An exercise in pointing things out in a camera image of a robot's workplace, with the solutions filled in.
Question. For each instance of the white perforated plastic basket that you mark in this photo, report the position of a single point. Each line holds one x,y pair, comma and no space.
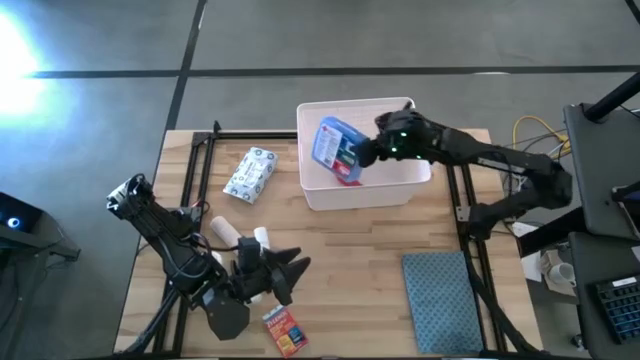
370,192

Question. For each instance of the red medicine carton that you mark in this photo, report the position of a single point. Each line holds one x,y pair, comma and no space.
285,332

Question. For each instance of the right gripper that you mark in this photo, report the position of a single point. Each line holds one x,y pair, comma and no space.
402,137

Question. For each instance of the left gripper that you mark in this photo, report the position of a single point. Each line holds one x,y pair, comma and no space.
257,282

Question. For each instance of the black pole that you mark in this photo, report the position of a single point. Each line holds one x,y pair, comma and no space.
612,97

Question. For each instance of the blue patterned cloth pad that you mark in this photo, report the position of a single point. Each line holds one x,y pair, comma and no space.
442,302

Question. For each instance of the blue first aid kit box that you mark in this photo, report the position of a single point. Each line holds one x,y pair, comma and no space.
336,147

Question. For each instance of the white mug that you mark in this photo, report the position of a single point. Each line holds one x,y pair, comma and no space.
562,274

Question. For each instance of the white paper sheet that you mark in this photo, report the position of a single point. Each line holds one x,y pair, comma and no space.
530,260

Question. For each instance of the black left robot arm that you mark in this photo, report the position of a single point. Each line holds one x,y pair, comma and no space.
167,237

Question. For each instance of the black side desk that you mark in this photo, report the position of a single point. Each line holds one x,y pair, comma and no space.
600,170

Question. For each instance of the black table frame rails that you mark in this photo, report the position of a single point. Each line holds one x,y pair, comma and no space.
202,165

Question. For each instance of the black device with blue light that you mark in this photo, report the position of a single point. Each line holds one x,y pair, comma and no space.
20,220

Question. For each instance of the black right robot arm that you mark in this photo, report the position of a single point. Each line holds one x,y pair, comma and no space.
500,160

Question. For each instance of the white gauze bandage roll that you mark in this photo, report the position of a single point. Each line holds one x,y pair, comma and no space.
225,231

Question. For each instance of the red flat packet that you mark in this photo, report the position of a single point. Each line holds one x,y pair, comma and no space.
351,182

